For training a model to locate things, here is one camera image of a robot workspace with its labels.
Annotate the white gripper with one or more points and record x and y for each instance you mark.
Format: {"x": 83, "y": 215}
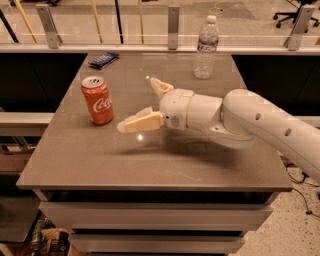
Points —
{"x": 174, "y": 107}

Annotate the red coke can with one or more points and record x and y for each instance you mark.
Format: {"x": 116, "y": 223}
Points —
{"x": 98, "y": 100}

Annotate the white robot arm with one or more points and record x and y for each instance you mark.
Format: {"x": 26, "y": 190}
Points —
{"x": 234, "y": 121}

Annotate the blue rxbar blueberry wrapper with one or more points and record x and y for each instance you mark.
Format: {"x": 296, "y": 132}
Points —
{"x": 104, "y": 60}

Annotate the clear plastic water bottle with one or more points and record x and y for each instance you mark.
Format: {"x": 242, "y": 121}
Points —
{"x": 208, "y": 40}

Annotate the upper grey cabinet drawer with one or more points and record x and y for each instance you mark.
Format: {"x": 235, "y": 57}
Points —
{"x": 156, "y": 216}

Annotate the grey cabinet drawer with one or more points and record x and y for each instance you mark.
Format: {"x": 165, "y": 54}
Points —
{"x": 156, "y": 244}
{"x": 156, "y": 216}

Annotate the lower grey cabinet drawer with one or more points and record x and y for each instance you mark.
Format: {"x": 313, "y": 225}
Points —
{"x": 156, "y": 244}

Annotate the black office chair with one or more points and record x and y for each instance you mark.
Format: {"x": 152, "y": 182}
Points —
{"x": 280, "y": 17}

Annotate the snack bags on floor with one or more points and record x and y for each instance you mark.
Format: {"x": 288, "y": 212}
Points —
{"x": 47, "y": 240}

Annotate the middle metal railing post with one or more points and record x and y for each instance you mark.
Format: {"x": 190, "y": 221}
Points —
{"x": 173, "y": 26}

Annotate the metal railing post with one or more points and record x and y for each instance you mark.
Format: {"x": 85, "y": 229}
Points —
{"x": 173, "y": 26}
{"x": 53, "y": 38}
{"x": 294, "y": 40}

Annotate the left metal railing post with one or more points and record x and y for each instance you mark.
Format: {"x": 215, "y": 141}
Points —
{"x": 53, "y": 38}

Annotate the right metal railing post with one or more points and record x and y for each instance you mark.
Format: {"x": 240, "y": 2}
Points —
{"x": 294, "y": 40}

